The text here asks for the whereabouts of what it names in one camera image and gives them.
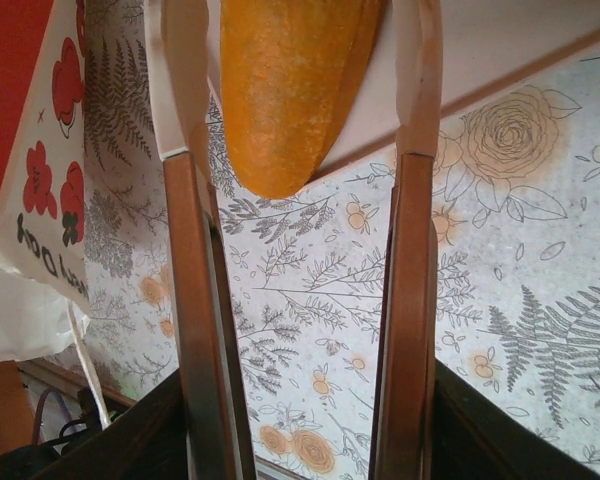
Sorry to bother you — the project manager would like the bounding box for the long orange fake bread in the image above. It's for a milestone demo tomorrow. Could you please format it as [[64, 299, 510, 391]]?
[[218, 0, 384, 200]]

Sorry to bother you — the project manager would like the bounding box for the floral tablecloth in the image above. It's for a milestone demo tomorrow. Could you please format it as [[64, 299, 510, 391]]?
[[19, 0, 600, 480]]

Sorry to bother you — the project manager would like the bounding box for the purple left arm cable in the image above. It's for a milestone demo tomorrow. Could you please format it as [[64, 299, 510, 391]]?
[[29, 388, 74, 449]]

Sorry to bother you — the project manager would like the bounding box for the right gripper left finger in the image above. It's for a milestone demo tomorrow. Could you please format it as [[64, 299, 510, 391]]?
[[64, 370, 190, 480]]

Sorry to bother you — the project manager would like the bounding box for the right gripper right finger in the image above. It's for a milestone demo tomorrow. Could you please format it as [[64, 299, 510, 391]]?
[[424, 363, 600, 480]]

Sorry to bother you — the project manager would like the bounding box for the red white paper bag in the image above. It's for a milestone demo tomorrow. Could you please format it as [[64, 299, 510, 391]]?
[[0, 0, 149, 431]]

